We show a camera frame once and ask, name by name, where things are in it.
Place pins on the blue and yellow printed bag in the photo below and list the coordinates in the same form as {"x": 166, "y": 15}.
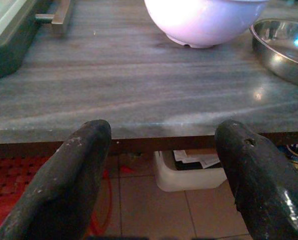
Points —
{"x": 297, "y": 157}

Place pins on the white round bowl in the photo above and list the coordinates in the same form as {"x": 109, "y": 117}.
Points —
{"x": 204, "y": 22}

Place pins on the papers in white bin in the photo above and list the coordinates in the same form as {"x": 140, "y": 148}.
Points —
{"x": 196, "y": 158}

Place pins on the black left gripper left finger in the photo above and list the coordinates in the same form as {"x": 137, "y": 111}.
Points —
{"x": 56, "y": 180}

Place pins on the red woven mat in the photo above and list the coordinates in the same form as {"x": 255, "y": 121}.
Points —
{"x": 6, "y": 182}

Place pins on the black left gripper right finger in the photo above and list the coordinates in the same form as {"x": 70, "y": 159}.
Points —
{"x": 256, "y": 180}

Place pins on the stainless steel plate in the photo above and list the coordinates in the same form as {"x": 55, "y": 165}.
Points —
{"x": 281, "y": 47}

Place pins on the dark tray with pale inside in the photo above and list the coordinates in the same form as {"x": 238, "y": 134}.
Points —
{"x": 7, "y": 35}

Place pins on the white plastic bin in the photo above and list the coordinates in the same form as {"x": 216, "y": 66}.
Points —
{"x": 186, "y": 180}

